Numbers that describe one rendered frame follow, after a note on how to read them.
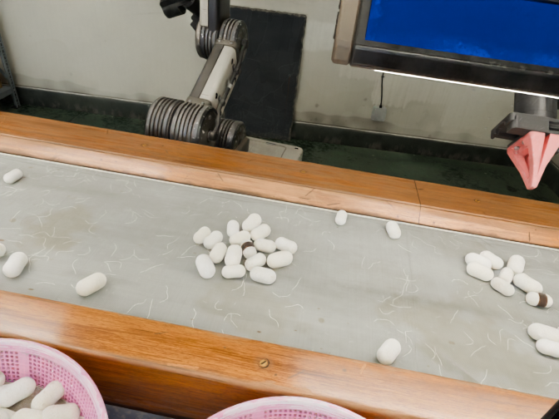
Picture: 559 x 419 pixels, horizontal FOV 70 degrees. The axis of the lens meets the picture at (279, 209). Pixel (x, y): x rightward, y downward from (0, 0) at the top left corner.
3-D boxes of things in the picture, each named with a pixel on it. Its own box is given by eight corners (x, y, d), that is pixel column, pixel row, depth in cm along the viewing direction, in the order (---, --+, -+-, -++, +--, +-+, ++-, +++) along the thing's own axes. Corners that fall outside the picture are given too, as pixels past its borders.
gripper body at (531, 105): (584, 135, 56) (584, 89, 58) (511, 122, 57) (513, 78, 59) (554, 153, 63) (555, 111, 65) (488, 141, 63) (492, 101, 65)
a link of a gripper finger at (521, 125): (564, 184, 54) (565, 123, 57) (511, 174, 55) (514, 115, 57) (534, 198, 61) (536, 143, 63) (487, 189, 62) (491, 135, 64)
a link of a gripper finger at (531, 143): (582, 187, 54) (582, 125, 57) (528, 177, 55) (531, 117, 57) (551, 201, 61) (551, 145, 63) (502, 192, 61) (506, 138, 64)
